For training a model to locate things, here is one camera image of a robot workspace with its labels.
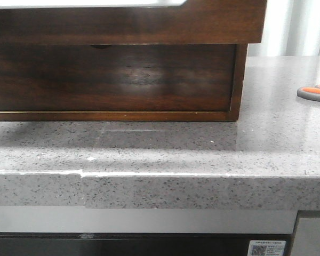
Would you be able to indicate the grey curtain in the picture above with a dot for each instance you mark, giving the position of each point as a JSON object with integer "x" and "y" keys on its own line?
{"x": 291, "y": 28}

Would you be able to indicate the grey orange handled scissors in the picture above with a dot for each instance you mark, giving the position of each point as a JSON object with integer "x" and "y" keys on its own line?
{"x": 309, "y": 93}

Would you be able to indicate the black under-counter appliance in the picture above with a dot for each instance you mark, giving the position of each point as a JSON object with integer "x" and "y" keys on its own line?
{"x": 141, "y": 244}

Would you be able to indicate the wooden drawer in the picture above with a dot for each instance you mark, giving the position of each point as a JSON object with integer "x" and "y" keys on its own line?
{"x": 122, "y": 80}
{"x": 193, "y": 22}

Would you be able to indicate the white label sticker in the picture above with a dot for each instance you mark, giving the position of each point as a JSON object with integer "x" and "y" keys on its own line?
{"x": 268, "y": 248}

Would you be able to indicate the dark wooden drawer cabinet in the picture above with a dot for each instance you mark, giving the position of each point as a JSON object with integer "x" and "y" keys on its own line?
{"x": 240, "y": 80}

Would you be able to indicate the white plastic tray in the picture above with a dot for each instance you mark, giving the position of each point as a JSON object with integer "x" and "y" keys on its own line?
{"x": 38, "y": 4}

